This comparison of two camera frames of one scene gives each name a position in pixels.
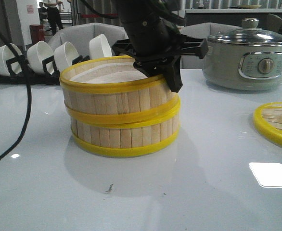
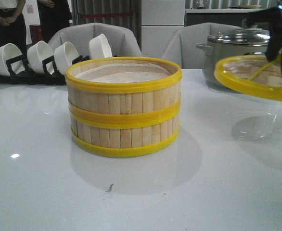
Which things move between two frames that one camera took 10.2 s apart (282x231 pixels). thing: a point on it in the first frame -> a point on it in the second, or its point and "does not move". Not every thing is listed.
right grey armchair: x=202 y=31 does not move
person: x=53 y=15 -> x=8 y=22
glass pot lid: x=250 y=34 does not move
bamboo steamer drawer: x=112 y=90 does not move
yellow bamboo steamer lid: x=276 y=121 -> x=254 y=75
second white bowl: x=36 y=52 does not move
